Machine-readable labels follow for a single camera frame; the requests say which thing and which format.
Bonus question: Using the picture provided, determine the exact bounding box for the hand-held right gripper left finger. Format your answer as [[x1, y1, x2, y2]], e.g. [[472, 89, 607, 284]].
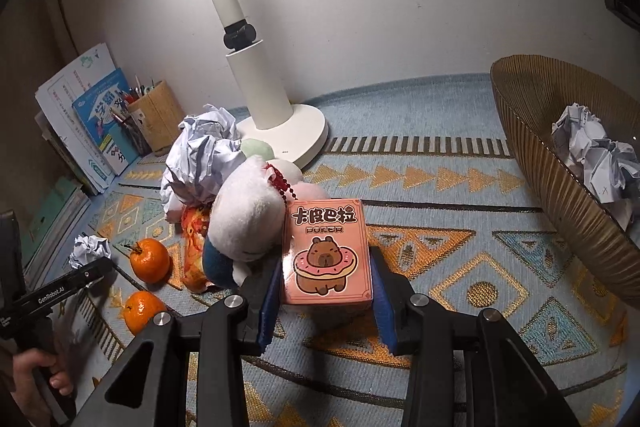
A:
[[75, 263, 285, 427]]

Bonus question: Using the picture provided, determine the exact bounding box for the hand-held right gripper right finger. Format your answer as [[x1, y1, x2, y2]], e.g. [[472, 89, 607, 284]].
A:
[[368, 248, 582, 427]]

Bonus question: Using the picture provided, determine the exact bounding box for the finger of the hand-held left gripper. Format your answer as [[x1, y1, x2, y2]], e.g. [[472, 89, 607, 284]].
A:
[[60, 256, 115, 294]]

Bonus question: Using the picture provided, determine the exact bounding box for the paper ball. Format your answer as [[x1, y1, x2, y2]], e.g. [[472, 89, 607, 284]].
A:
[[582, 139, 640, 228], [160, 134, 246, 223], [180, 104, 241, 142], [551, 103, 606, 168], [68, 234, 112, 270]]

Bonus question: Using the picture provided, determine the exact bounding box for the pink playing card box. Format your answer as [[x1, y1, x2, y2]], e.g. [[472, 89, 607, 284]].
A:
[[281, 198, 375, 307]]

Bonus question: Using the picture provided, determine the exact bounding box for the brown ribbed basket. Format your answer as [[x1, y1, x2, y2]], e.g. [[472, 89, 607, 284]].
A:
[[490, 54, 640, 308]]

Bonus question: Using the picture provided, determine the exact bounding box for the person's left hand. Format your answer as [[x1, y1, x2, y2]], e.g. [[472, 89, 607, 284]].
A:
[[10, 347, 76, 423]]

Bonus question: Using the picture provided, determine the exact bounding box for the orange mandarin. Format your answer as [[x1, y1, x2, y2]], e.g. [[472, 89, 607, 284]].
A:
[[120, 291, 168, 335], [127, 239, 172, 284]]

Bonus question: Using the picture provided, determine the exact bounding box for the stack of teal books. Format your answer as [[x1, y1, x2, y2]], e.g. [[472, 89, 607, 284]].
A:
[[22, 177, 93, 288]]

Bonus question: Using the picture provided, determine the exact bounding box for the white and blue plush toy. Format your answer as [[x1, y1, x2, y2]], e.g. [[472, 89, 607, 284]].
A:
[[202, 157, 291, 288]]

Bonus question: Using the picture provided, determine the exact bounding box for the blue patterned woven mat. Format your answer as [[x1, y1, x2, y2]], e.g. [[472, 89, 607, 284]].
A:
[[25, 74, 640, 427]]

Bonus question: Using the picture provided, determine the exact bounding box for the pastel dango plush toy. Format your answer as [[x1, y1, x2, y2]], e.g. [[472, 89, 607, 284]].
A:
[[240, 138, 331, 208]]

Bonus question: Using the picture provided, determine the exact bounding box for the black mesh pen holder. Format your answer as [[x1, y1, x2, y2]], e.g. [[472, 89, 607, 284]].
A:
[[117, 114, 153, 158]]

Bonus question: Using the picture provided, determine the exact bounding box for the row of upright books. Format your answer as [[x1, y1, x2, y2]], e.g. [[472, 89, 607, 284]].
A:
[[35, 42, 141, 195]]

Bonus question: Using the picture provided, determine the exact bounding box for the bamboo pen holder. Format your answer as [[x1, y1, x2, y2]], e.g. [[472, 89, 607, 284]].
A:
[[127, 81, 186, 155]]

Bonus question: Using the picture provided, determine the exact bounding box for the bunch of pens and pencils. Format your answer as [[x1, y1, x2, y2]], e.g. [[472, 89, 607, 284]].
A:
[[112, 74, 163, 128]]

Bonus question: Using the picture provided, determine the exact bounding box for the white desk lamp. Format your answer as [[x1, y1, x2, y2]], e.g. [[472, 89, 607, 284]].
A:
[[175, 0, 331, 168]]

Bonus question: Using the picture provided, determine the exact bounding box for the red bead string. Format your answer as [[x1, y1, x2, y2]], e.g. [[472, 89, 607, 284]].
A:
[[267, 164, 298, 208]]

